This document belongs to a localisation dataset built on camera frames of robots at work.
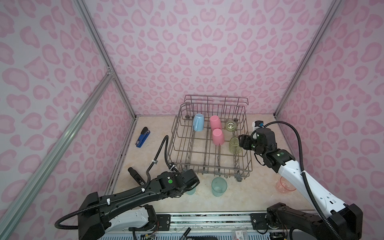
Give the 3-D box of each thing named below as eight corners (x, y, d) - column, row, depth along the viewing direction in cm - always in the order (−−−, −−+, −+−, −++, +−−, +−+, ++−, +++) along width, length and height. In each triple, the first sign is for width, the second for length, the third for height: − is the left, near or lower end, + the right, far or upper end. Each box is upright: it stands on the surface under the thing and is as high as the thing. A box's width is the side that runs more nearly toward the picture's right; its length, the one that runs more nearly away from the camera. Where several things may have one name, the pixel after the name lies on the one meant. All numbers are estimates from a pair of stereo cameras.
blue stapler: (136, 147, 105) (134, 143, 101) (145, 130, 114) (143, 126, 110) (142, 148, 104) (140, 144, 100) (150, 131, 114) (149, 127, 110)
